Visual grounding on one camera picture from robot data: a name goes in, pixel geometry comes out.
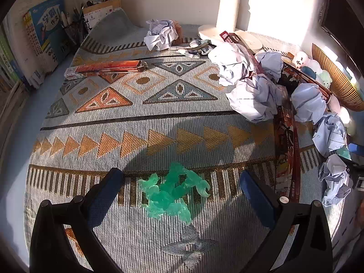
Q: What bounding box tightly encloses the patterned woven mat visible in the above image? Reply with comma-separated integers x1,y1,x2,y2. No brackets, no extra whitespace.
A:
24,8,350,273

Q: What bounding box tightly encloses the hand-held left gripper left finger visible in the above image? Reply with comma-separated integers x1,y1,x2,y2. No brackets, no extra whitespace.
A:
29,168,126,273

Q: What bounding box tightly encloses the dark framed screen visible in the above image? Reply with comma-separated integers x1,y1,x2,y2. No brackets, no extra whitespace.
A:
320,0,364,71

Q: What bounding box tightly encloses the aqua translucent toy dinosaur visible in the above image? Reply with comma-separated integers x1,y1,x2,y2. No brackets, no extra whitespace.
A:
166,162,211,202

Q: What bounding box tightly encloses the green translucent toy dragon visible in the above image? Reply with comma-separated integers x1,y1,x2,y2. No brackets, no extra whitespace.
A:
138,173,194,225

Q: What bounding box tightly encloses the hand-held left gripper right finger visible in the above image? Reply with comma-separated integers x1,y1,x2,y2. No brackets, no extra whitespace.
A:
239,170,333,273

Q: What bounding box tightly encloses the golden ribbed bowl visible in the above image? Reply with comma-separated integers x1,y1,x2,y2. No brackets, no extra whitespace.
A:
311,43,364,109

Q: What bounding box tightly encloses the long orange box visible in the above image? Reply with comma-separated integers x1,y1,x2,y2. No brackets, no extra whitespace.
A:
64,60,148,80

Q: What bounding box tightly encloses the navy blue plush toy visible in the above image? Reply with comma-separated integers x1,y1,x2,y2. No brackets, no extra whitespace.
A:
301,66,317,79

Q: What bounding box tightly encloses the white desk lamp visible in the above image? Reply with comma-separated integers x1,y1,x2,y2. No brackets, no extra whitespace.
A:
197,0,263,50

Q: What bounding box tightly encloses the pile of paper balls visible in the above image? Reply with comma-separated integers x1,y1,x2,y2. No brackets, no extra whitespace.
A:
209,43,353,207

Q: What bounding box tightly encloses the long dark red box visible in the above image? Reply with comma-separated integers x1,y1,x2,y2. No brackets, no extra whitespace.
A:
284,63,333,103
220,31,248,46

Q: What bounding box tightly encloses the crumpled white paper ball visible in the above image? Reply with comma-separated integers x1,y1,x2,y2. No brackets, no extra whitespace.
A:
144,19,179,51

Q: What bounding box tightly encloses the cardboard box with stationery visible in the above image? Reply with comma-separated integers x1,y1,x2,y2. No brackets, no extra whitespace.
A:
81,0,121,32

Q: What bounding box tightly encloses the white plush toy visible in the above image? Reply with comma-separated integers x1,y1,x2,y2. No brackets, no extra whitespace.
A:
308,60,325,76

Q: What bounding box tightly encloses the white plush heart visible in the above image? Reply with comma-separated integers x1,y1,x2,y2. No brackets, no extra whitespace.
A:
340,106,357,135

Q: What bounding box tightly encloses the white pink plush bear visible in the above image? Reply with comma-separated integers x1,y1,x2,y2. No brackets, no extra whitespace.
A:
293,51,309,67

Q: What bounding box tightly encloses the green plush toy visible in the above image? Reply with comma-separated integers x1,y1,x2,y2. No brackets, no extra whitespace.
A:
318,71,333,90

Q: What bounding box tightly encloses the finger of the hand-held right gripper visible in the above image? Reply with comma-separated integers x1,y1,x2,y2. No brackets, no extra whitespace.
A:
347,143,364,155
345,161,364,190

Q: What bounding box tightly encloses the long red printed package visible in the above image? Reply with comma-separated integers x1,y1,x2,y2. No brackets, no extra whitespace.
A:
273,105,301,203

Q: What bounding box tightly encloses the black mesh pen holder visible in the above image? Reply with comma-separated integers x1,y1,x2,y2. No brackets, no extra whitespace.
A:
63,6,88,46

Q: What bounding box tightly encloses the pink plush ball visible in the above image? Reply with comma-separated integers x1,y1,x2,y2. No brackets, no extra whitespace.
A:
328,97,344,116

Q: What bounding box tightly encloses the stack of books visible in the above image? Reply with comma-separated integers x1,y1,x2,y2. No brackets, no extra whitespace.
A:
0,0,74,91

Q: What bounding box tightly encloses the small aqua translucent toy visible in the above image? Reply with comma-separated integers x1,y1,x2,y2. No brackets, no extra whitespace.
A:
331,146,351,160

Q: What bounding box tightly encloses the blue cover book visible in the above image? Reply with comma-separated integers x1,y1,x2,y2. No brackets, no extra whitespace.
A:
23,0,76,71

